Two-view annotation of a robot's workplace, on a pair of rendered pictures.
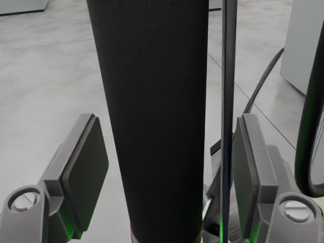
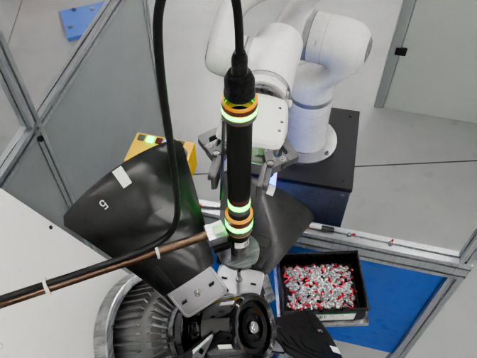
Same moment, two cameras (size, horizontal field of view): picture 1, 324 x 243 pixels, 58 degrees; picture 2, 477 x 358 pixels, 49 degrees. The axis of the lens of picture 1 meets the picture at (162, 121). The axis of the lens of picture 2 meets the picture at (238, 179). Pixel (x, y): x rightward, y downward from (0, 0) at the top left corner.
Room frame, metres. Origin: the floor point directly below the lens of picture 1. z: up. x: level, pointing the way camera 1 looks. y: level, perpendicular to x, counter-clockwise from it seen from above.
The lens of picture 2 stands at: (0.53, 0.05, 2.09)
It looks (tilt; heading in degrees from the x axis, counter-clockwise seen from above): 53 degrees down; 186
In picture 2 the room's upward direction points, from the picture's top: straight up
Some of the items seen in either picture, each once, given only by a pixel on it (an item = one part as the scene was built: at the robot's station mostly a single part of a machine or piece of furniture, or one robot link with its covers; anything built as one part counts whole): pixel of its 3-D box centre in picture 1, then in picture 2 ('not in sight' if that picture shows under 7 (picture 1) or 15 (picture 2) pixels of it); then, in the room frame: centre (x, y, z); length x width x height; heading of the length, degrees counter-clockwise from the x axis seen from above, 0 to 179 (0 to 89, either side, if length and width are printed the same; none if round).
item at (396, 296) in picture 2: not in sight; (292, 290); (-0.26, 0.15, 0.45); 0.82 x 0.01 x 0.66; 82
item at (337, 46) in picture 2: not in sight; (329, 60); (-0.49, 0.16, 1.25); 0.19 x 0.12 x 0.24; 74
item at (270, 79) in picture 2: not in sight; (264, 97); (-0.08, 0.02, 1.50); 0.09 x 0.03 x 0.08; 82
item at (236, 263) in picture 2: not in sight; (233, 240); (0.09, -0.01, 1.34); 0.09 x 0.07 x 0.10; 117
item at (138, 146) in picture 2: not in sight; (162, 163); (-0.31, -0.24, 1.02); 0.16 x 0.10 x 0.11; 82
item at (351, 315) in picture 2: not in sight; (319, 286); (-0.09, 0.19, 0.84); 0.22 x 0.17 x 0.07; 98
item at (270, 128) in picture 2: not in sight; (255, 124); (-0.02, 0.01, 1.50); 0.11 x 0.10 x 0.07; 172
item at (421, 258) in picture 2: not in sight; (303, 234); (-0.26, 0.15, 0.82); 0.90 x 0.04 x 0.08; 82
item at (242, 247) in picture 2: not in sight; (239, 181); (0.09, 0.00, 1.50); 0.04 x 0.04 x 0.46
